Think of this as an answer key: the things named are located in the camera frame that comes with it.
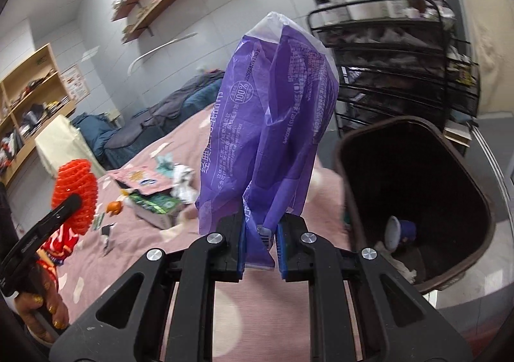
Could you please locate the white arc lamp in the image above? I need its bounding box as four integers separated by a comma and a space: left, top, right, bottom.
128, 32, 199, 76

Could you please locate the pink polka-dot blanket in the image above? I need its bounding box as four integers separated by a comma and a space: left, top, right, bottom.
12, 103, 362, 362

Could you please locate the purple plastic bag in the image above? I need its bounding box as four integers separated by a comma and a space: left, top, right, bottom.
195, 12, 340, 270

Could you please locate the pink snack packet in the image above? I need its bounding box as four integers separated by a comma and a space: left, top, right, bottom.
108, 166, 177, 191

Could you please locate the small black white wrapper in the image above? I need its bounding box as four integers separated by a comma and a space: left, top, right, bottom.
100, 223, 116, 257

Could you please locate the teal tissue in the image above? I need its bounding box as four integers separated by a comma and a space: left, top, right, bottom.
155, 153, 178, 177

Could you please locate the brown trash bin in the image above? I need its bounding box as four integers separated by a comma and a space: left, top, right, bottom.
332, 116, 496, 294

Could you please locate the white tissue wad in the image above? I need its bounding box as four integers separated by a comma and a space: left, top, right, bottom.
375, 241, 419, 283

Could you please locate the green packet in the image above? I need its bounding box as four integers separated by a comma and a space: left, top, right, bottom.
128, 190, 186, 230

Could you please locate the crumpled silver wrapper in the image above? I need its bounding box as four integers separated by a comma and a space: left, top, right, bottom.
172, 163, 202, 207

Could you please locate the person's left hand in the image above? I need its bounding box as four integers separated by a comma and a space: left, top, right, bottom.
16, 292, 71, 345

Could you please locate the grey blanket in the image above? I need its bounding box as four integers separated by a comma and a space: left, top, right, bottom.
105, 72, 226, 154

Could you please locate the wooden bookcase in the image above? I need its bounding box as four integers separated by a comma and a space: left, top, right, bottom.
0, 44, 77, 187

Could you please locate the blue massage bed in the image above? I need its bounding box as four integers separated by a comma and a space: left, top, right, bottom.
102, 69, 226, 171

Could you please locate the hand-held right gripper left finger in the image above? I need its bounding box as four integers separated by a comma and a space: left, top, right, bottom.
48, 211, 246, 362

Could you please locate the wall poster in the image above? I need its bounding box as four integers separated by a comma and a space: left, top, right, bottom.
62, 67, 89, 100

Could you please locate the blue bedding pile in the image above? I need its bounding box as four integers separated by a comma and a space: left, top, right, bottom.
72, 113, 118, 164

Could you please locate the white box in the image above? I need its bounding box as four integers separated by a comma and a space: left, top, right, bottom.
443, 121, 473, 156

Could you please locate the cream cloth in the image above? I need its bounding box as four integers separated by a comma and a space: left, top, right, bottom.
35, 115, 107, 179

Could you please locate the red foam fruit net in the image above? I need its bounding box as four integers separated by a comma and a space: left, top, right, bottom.
51, 159, 98, 236

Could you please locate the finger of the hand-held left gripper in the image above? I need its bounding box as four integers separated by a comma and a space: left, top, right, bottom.
49, 193, 83, 227

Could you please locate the black wire rack cart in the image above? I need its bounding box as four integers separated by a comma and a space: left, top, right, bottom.
307, 0, 481, 146

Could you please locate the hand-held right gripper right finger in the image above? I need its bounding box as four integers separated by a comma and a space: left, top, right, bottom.
276, 215, 472, 362

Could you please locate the white blue cup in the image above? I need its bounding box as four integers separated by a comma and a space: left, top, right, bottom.
385, 215, 418, 251

